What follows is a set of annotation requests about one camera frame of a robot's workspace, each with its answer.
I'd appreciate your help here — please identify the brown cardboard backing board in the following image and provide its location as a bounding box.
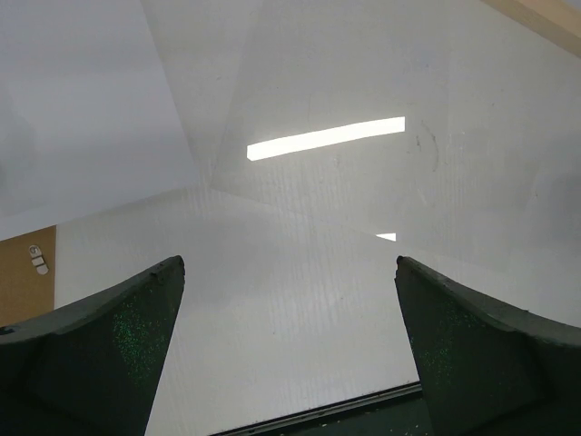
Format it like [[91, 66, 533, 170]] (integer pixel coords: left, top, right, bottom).
[[1, 226, 56, 326]]

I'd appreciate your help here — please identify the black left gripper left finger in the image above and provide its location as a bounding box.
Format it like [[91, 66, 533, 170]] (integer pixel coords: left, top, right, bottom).
[[1, 256, 185, 435]]

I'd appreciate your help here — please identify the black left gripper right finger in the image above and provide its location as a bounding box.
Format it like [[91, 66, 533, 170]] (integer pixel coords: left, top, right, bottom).
[[395, 256, 580, 435]]

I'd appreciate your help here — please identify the light wooden picture frame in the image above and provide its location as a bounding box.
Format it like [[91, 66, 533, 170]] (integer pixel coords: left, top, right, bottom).
[[484, 0, 580, 57]]

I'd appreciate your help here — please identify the clear acrylic sheet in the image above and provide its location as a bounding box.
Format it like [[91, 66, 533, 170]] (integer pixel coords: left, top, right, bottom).
[[212, 1, 451, 250]]

